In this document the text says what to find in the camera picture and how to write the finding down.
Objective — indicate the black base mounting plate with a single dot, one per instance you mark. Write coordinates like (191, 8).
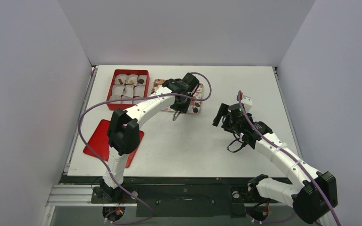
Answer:
(175, 197)

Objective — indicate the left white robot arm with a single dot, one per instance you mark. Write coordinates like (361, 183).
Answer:
(124, 128)

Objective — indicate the red box lid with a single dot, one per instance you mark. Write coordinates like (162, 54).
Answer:
(99, 143)

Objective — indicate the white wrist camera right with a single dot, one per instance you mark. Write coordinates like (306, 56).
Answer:
(247, 103)

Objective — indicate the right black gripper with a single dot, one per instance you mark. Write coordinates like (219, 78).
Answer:
(221, 113)

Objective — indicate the red chocolate box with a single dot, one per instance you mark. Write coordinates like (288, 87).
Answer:
(127, 85)

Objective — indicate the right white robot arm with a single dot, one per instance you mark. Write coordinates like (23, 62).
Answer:
(311, 193)

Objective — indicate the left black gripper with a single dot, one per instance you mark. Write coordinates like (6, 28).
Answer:
(181, 109)

